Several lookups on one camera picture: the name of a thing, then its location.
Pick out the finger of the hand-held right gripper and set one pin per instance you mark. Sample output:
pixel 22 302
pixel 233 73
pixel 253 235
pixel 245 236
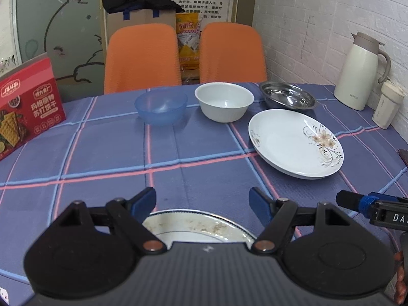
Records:
pixel 350 199

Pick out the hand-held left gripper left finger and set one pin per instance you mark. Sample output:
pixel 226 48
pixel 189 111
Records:
pixel 145 202

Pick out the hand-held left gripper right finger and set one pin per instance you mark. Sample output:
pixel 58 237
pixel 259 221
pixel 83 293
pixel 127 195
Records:
pixel 258 202

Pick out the dark-rimmed plate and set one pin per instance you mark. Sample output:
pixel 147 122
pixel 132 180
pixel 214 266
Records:
pixel 191 228

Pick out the person's right hand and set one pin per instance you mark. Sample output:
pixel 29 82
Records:
pixel 401 277

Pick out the dark flat object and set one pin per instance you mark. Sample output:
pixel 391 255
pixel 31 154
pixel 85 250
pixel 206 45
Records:
pixel 404 158

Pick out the blue checked tablecloth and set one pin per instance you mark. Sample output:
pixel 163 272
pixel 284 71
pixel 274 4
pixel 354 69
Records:
pixel 111 153

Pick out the white floral plate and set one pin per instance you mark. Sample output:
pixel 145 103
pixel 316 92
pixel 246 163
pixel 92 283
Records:
pixel 287 143

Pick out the blue plastic bowl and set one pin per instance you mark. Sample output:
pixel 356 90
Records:
pixel 159 108

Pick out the small cream lidded cup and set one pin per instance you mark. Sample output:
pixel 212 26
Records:
pixel 385 108

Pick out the white ceramic bowl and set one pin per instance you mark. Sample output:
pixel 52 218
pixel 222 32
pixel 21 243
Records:
pixel 223 105

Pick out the stainless steel bowl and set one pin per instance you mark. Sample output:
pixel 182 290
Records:
pixel 287 97

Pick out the cream thermos jug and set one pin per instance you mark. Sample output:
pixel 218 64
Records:
pixel 357 70

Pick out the orange chair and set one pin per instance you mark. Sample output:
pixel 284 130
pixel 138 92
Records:
pixel 140 60
pixel 231 54

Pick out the red cracker box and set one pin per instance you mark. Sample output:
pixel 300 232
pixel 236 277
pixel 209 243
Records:
pixel 28 102

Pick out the yellow printed bag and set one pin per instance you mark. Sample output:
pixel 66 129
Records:
pixel 189 47

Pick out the black cloth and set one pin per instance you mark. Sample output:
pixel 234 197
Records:
pixel 137 0

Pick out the frosted glass panel cat drawing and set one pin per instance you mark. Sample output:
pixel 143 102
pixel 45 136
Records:
pixel 47 22

